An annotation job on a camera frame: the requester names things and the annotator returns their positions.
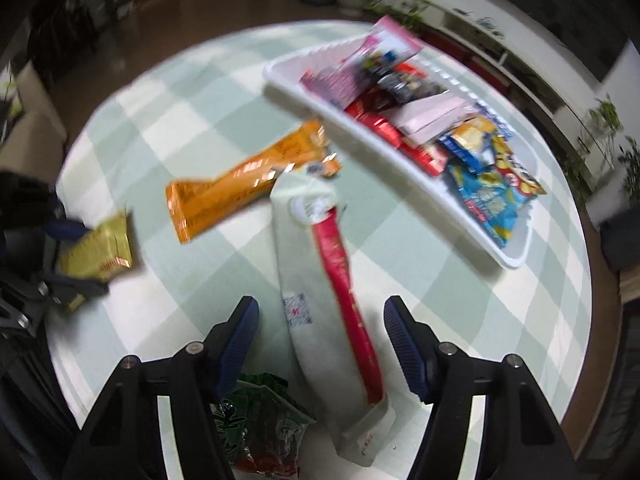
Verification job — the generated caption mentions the gold snack packet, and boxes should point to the gold snack packet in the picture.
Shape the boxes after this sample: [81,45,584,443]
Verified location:
[55,210,135,313]

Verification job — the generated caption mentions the blue yellow chip packet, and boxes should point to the blue yellow chip packet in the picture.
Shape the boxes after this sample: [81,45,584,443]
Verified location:
[440,116,506,166]

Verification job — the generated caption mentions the white red-striped snack packet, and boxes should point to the white red-striped snack packet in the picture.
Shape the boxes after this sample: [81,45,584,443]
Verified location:
[270,170,397,467]

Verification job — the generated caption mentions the clear white snack packet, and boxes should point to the clear white snack packet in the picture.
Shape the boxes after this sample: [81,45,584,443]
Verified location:
[395,94,476,148]

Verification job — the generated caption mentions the pink snack packet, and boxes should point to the pink snack packet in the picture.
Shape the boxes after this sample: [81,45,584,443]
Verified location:
[300,16,423,111]

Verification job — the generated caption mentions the black television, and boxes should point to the black television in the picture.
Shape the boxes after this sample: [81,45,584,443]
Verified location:
[500,0,632,81]

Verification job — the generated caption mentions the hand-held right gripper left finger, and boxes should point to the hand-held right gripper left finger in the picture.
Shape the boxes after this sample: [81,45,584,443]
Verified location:
[61,295,261,480]

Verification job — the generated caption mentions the tall white plant pot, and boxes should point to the tall white plant pot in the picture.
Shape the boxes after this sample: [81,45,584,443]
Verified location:
[585,187,623,228]

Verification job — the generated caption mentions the bright red snack packet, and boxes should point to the bright red snack packet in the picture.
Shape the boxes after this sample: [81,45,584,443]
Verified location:
[345,87,403,148]

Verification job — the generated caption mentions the large blue snack packet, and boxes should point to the large blue snack packet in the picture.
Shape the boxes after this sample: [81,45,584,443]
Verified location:
[480,130,547,197]

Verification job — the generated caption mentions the dark grey planter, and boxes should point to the dark grey planter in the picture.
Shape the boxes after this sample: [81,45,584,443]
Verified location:
[600,207,640,273]

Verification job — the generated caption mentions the orange snack packet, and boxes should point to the orange snack packet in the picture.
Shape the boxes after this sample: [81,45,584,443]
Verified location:
[165,120,343,246]

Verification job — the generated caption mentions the light blue snack packet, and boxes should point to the light blue snack packet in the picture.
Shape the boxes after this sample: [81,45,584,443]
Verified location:
[447,160,533,248]

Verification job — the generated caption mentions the white plastic tray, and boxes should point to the white plastic tray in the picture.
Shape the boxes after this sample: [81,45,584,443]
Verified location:
[262,35,541,271]

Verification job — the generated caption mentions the green snack packet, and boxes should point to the green snack packet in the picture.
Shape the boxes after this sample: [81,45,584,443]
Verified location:
[212,372,317,478]

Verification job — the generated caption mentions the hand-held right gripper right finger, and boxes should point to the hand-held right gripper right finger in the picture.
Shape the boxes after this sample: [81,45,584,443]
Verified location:
[383,295,584,480]

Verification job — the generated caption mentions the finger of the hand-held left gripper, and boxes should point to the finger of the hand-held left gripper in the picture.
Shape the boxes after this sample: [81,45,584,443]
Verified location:
[27,272,111,311]
[42,217,88,243]

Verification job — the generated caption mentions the beige sofa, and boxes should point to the beige sofa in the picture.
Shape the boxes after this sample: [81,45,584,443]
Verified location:
[0,62,68,173]

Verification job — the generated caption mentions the white television cabinet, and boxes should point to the white television cabinet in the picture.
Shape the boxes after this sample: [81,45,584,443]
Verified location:
[425,0,601,153]

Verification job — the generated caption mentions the trailing vine houseplant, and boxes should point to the trailing vine houseplant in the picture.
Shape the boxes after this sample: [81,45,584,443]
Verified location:
[565,92,640,206]

